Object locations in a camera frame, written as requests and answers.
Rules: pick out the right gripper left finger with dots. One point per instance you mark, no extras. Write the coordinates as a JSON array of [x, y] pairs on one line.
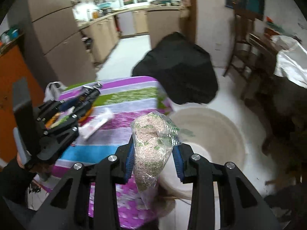
[[85, 197]]

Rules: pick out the green toothpaste box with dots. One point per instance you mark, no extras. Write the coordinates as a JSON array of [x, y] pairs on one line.
[[56, 120]]

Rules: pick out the black battery blister pack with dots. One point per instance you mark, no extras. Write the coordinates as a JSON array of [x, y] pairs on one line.
[[89, 94]]

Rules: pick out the clear bag of grains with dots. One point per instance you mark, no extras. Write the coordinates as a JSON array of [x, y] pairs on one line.
[[154, 136]]

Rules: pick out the orange plastic wrapper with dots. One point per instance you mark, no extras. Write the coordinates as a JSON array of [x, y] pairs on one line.
[[87, 114]]

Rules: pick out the kitchen base cabinets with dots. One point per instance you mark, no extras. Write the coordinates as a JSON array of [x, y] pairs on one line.
[[154, 20]]

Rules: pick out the operator hand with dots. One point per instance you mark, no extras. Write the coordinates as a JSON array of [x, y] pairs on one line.
[[19, 162]]

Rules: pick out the white plastic bag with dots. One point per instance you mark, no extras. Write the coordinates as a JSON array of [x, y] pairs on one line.
[[53, 90]]

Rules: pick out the orange wooden cabinet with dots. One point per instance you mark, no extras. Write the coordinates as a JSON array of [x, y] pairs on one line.
[[14, 68]]

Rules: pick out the white plastic bucket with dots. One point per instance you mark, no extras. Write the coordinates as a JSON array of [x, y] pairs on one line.
[[211, 135]]

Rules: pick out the floral purple tablecloth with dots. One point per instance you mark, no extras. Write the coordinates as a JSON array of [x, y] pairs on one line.
[[127, 98]]

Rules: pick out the grey three-door refrigerator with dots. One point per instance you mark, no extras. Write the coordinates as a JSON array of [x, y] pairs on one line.
[[52, 47]]

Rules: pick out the dark wooden dining table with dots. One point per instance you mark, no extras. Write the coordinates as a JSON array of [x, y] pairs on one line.
[[283, 102]]

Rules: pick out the teal basin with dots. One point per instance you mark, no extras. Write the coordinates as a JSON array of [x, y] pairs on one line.
[[104, 5]]

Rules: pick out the black fabric covered object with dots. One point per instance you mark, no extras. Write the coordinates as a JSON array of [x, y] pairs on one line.
[[182, 68]]

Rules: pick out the white crumpled sheet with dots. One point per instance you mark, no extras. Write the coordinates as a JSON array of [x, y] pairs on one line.
[[290, 60]]

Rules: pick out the dark wooden chair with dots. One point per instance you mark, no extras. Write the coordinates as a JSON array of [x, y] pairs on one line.
[[242, 57]]

